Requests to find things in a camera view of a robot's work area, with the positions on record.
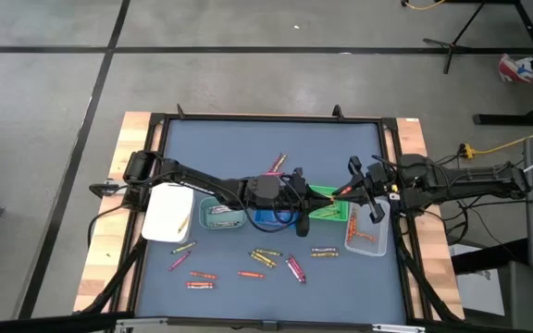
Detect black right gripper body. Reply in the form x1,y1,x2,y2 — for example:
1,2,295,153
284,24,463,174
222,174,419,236
363,159,404,203

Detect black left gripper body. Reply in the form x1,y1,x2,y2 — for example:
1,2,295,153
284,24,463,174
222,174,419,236
243,174,305,212

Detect green slotted plastic basket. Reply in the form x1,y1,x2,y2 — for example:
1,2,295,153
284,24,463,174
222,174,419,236
307,184,350,223

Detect blue slotted plastic basket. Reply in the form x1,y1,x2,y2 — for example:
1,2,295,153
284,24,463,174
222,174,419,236
253,208,303,231

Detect clear plastic bin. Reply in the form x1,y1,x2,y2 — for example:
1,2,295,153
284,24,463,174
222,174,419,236
343,196,391,258

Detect teal plastic bin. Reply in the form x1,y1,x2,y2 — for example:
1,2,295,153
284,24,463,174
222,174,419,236
198,196,248,230

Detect light wooden table board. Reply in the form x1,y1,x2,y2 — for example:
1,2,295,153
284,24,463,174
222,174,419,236
395,117,465,320
74,110,166,314

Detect white plastic bin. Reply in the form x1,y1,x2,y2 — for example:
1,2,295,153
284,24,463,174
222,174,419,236
141,182,197,245

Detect white box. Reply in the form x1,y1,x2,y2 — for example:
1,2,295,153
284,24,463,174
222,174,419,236
450,243,507,318

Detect black metal table legs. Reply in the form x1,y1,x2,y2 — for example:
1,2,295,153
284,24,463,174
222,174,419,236
473,0,533,127

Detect black tripod stand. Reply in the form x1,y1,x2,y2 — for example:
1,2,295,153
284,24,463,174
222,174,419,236
422,0,533,75

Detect person's shoe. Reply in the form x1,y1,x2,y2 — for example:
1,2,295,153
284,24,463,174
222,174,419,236
498,53,533,84

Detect grey cabinet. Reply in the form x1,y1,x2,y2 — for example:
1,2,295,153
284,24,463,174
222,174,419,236
497,261,533,333

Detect black aluminium crossbar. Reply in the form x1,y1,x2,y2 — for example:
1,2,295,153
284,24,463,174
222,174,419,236
0,313,533,333

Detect black metal table frame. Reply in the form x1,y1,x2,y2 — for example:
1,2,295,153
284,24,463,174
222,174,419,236
72,104,465,333

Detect yellow extension cord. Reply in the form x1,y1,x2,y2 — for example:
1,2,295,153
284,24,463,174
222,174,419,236
458,122,533,158

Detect thin yellow floor cable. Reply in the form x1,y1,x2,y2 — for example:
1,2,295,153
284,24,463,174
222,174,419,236
403,0,448,11

